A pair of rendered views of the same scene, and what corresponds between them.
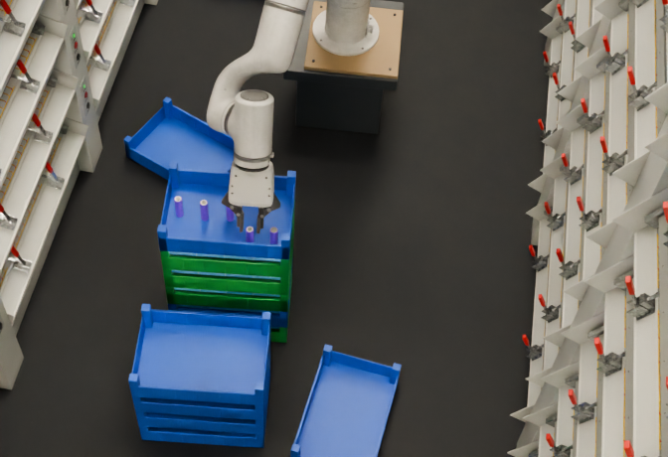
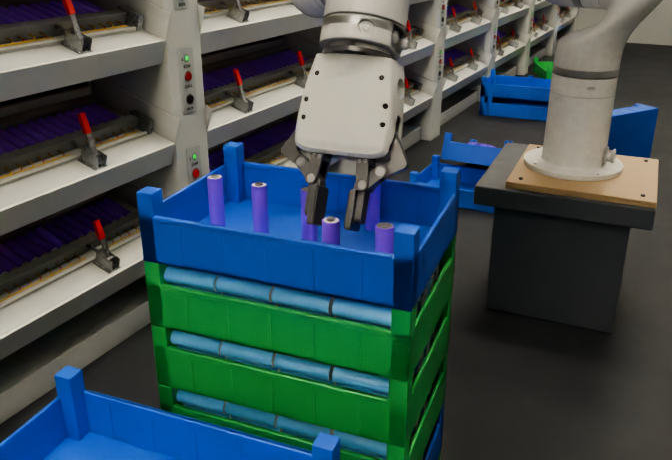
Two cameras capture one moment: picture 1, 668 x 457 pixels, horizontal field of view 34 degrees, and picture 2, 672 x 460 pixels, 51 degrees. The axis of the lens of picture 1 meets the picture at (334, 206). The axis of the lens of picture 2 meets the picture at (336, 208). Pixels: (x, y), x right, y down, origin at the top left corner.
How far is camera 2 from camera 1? 1.96 m
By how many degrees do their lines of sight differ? 37
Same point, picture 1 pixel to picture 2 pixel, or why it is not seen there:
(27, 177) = (31, 186)
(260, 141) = not seen: outside the picture
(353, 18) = (586, 118)
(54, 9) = not seen: outside the picture
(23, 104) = (50, 54)
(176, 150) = not seen: hidden behind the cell
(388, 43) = (637, 177)
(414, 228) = not seen: outside the picture
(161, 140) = not seen: hidden behind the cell
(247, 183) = (337, 88)
